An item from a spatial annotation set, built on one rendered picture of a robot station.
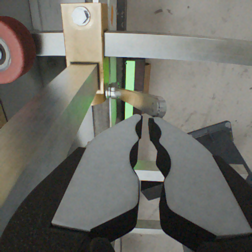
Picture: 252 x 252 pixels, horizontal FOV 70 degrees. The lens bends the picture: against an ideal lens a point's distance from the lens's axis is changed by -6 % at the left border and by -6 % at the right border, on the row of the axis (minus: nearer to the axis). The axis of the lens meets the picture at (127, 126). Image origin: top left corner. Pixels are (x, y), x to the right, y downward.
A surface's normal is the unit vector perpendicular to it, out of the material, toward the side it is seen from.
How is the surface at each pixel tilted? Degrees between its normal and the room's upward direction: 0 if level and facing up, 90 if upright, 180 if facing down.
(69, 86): 90
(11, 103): 90
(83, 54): 0
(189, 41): 0
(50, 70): 0
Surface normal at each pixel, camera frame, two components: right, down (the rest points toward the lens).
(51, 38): -0.06, 0.55
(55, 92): 0.03, -0.84
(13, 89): 1.00, 0.05
